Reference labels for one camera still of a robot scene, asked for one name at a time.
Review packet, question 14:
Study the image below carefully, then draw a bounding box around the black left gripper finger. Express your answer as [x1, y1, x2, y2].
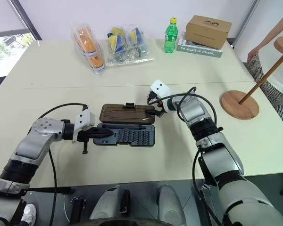
[91, 134, 113, 140]
[91, 128, 114, 136]

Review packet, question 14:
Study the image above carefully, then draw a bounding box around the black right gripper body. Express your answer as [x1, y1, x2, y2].
[146, 90, 167, 112]

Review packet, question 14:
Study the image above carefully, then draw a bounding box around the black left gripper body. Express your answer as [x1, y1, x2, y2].
[77, 128, 94, 155]

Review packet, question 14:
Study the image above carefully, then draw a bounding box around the screwdriver bit set case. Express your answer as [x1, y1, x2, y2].
[92, 102, 157, 148]

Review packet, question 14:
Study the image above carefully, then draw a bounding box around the round wooden pedestal stand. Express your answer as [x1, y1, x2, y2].
[220, 36, 283, 121]

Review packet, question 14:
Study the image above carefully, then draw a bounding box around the person's bare hand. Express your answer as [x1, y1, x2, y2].
[247, 46, 262, 63]

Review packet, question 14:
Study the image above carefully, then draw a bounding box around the black precision screwdriver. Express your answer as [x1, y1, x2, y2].
[98, 124, 143, 130]

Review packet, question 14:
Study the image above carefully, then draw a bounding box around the clear bag of blue-yellow items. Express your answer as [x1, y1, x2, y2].
[106, 23, 156, 68]

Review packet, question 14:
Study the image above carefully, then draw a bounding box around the green plastic soda bottle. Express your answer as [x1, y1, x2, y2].
[163, 17, 180, 55]

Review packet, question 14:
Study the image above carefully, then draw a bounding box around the grey green hardcover book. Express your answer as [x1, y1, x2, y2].
[175, 32, 225, 58]

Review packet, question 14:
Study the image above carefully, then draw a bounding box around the black bar under table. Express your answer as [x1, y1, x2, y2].
[27, 186, 74, 194]

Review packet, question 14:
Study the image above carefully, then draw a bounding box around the grey rounded robot leg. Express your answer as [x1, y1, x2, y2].
[158, 184, 187, 226]
[89, 185, 131, 222]

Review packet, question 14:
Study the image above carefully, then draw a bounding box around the clear bag of orange items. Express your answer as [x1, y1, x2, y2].
[70, 22, 106, 76]

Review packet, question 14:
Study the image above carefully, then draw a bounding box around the brown cardboard box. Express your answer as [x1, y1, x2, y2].
[184, 15, 233, 50]

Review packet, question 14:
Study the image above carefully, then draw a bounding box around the dark rounded robot waist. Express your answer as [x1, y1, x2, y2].
[84, 218, 180, 226]

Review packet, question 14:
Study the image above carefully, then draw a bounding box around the white sneaker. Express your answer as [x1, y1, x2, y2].
[20, 203, 37, 223]

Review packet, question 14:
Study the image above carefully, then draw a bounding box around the black white patterned fabric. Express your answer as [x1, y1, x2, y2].
[247, 52, 283, 133]

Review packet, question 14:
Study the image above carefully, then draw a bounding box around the grey diagonal metal pole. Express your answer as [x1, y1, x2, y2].
[233, 0, 260, 46]

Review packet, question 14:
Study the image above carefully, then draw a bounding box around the window with trees outside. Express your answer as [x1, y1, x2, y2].
[0, 28, 36, 79]

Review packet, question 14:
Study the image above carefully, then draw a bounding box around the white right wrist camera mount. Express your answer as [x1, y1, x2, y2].
[150, 79, 173, 99]

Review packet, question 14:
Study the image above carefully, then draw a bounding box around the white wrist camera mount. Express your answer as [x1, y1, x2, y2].
[71, 110, 96, 144]
[150, 79, 173, 99]

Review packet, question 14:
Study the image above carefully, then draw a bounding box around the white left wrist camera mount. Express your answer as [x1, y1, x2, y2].
[71, 110, 96, 144]

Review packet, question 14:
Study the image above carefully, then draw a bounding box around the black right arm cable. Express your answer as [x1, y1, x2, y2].
[148, 86, 225, 226]

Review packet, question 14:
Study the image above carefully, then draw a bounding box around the black clamp bracket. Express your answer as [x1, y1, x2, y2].
[70, 197, 88, 224]

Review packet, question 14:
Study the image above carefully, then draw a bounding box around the dark diagonal window frame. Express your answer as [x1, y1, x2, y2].
[9, 0, 43, 41]

